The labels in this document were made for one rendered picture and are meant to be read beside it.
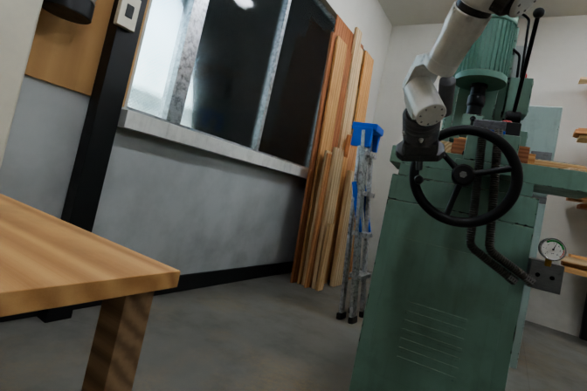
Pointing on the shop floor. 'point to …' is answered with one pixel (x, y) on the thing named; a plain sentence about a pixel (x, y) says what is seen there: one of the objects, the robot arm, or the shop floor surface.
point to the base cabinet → (438, 306)
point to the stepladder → (365, 137)
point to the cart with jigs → (80, 285)
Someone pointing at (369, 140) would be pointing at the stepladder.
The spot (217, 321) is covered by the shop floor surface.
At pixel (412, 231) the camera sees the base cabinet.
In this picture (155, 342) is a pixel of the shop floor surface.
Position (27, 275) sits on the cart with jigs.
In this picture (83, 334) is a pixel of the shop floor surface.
